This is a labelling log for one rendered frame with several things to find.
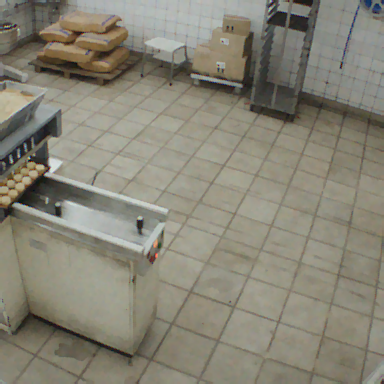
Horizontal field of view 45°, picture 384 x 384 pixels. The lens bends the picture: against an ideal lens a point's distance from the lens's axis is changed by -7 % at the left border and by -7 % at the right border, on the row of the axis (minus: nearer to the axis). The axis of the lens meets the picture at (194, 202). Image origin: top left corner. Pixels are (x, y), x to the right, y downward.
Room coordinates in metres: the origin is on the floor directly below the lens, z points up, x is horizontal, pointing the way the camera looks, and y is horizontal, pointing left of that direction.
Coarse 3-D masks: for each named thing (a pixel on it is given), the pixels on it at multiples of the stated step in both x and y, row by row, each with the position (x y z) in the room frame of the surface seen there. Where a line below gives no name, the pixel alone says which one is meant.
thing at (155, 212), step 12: (48, 180) 1.97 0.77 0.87; (60, 180) 1.95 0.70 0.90; (72, 180) 1.96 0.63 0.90; (84, 192) 1.91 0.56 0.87; (96, 192) 1.89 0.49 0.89; (108, 192) 1.90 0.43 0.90; (120, 204) 1.86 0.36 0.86; (132, 204) 1.84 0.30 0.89; (144, 204) 1.84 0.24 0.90; (156, 216) 1.81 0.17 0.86
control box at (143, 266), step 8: (160, 224) 1.78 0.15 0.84; (160, 232) 1.73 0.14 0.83; (152, 240) 1.66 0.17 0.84; (160, 240) 1.73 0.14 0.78; (152, 248) 1.64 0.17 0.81; (160, 248) 1.75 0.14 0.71; (144, 256) 1.55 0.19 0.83; (144, 264) 1.56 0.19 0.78; (152, 264) 1.64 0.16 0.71; (144, 272) 1.56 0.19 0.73
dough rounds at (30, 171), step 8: (16, 168) 1.98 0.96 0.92; (24, 168) 1.99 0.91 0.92; (32, 168) 2.01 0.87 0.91; (40, 168) 2.00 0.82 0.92; (8, 176) 1.90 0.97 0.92; (16, 176) 1.91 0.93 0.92; (24, 176) 1.94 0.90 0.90; (32, 176) 1.93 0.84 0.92; (0, 184) 1.84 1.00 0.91; (8, 184) 1.83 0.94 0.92; (16, 184) 1.85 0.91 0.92; (24, 184) 1.87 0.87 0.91; (0, 192) 1.77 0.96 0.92; (8, 192) 1.77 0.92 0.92; (16, 192) 1.78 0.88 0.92; (0, 200) 1.71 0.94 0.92; (8, 200) 1.71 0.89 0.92
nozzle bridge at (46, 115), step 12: (48, 108) 2.19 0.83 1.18; (60, 108) 2.20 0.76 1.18; (36, 120) 2.05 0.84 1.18; (48, 120) 2.09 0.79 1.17; (60, 120) 2.19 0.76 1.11; (12, 132) 1.91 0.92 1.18; (24, 132) 1.93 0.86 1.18; (36, 132) 2.10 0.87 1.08; (48, 132) 2.16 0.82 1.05; (60, 132) 2.19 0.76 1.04; (0, 144) 1.80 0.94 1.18; (12, 144) 1.81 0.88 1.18; (36, 144) 2.03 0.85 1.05; (0, 156) 1.70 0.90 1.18; (12, 156) 1.90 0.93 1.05; (24, 156) 1.92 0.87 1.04; (36, 156) 2.21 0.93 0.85; (48, 156) 2.23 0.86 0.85; (0, 168) 1.80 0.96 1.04; (12, 168) 1.82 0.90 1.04; (0, 180) 1.72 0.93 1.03
